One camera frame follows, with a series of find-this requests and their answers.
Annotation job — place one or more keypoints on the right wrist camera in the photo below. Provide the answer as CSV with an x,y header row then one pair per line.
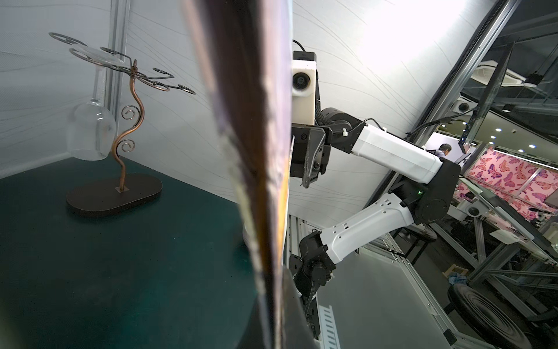
x,y
304,72

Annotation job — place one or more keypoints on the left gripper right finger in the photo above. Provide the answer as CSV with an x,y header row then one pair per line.
x,y
295,331

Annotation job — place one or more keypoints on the wine glass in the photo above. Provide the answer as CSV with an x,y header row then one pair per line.
x,y
91,128

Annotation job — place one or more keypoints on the white vent grille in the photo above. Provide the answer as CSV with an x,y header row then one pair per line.
x,y
329,338

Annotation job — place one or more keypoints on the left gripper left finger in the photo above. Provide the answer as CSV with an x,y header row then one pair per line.
x,y
252,337

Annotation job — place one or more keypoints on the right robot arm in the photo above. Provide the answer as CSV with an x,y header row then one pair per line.
x,y
420,190

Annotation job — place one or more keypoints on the floral paper bag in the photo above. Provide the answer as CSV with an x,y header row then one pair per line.
x,y
244,50

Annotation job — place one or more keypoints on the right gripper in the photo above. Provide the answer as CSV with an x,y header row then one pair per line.
x,y
311,151

